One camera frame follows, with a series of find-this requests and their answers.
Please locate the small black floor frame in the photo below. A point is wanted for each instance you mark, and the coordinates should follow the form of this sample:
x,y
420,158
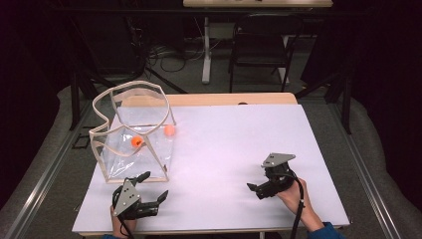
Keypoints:
x,y
75,141

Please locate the person's right hand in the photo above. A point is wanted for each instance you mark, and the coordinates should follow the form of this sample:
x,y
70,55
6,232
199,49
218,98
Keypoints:
x,y
295,199

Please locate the black metal stand leg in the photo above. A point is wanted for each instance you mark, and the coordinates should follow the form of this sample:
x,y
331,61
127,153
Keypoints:
x,y
74,99
347,103

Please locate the wooden desk with white legs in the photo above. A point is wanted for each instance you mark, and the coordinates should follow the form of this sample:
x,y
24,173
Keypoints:
x,y
206,49

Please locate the grey metal floor rail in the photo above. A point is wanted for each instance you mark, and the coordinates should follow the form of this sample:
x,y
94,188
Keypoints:
x,y
43,179
368,179

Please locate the black tripod leg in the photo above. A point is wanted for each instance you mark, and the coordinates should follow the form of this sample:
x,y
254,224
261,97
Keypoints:
x,y
166,80

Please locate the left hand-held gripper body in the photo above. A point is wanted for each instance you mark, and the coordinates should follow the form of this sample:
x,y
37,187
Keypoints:
x,y
127,199

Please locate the clear plastic bag beige trim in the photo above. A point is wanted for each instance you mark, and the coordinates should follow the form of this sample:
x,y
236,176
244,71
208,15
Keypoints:
x,y
156,156

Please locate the white board mat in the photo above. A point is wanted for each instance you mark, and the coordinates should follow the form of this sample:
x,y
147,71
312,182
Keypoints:
x,y
232,132

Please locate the black horizontal crossbar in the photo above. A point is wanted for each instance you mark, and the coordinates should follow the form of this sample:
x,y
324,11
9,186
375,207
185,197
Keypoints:
x,y
132,10

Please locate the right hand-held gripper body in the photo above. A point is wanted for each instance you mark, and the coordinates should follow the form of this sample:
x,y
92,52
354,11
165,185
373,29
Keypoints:
x,y
278,177

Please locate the black folding chair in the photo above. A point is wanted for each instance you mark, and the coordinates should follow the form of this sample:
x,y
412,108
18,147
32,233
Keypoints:
x,y
262,56

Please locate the orange ping pong ball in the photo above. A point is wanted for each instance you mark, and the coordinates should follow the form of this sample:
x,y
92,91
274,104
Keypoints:
x,y
136,141
169,130

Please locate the person's left hand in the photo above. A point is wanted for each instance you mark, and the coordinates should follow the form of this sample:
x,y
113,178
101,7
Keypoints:
x,y
121,229

